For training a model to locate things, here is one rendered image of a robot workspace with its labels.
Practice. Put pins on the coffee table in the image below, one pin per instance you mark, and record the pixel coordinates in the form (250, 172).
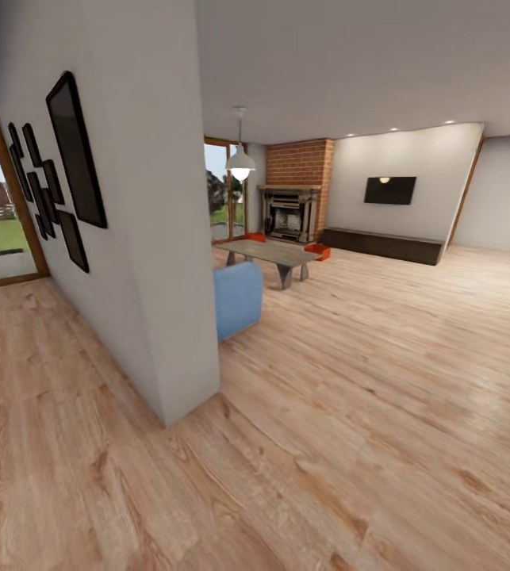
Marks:
(286, 258)

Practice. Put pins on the sofa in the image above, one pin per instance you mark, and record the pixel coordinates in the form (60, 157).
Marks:
(238, 293)

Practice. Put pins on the room light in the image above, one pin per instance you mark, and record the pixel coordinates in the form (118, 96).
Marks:
(240, 160)

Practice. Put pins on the picture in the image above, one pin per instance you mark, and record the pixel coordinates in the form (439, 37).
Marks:
(66, 219)
(37, 163)
(30, 187)
(66, 118)

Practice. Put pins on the wood fireplace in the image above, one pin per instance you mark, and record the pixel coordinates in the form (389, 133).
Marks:
(289, 215)

